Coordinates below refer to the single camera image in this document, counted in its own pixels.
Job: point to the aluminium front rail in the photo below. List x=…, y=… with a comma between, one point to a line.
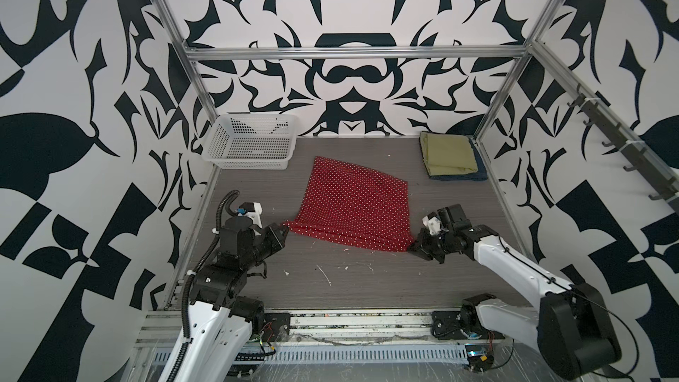
x=375, y=326

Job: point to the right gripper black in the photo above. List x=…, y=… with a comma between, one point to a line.
x=423, y=247

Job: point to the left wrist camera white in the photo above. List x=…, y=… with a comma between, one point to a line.
x=252, y=211

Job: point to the blue denim skirt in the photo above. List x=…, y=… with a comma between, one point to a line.
x=481, y=173

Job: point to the grey wall hook rail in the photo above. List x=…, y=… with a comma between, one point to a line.
x=620, y=138

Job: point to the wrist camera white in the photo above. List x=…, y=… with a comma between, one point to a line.
x=432, y=224
x=252, y=211

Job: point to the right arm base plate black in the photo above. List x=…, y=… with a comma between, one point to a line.
x=448, y=326

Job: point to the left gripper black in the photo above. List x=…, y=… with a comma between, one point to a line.
x=274, y=239

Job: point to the red polka dot skirt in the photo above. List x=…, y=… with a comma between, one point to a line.
x=354, y=206

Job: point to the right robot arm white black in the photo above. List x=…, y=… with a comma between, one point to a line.
x=567, y=323

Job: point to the aluminium frame crossbar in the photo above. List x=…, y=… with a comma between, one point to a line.
x=358, y=52

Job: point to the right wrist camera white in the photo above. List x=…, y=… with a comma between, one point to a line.
x=432, y=224

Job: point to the white slotted cable duct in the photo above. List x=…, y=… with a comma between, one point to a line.
x=382, y=354

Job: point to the small circuit board right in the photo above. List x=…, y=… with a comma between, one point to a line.
x=480, y=360

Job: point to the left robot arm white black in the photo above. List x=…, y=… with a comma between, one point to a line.
x=216, y=320

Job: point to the olive green skirt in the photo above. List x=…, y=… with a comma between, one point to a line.
x=447, y=154

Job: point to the white plastic basket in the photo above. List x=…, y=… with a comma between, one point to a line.
x=251, y=141

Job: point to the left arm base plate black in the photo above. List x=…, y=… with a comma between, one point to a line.
x=275, y=327

